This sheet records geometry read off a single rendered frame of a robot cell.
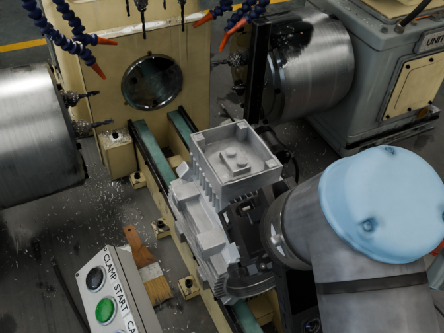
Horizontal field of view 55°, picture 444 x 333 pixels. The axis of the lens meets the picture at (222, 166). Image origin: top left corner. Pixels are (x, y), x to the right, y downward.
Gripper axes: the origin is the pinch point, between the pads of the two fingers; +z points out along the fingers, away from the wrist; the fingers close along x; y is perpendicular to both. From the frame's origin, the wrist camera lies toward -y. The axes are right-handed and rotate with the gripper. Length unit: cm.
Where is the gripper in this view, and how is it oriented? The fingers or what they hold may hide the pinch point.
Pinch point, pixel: (244, 264)
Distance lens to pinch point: 60.0
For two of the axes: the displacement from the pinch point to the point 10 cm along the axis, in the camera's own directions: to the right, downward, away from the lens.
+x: -9.0, 3.0, -3.3
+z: -2.5, 2.8, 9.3
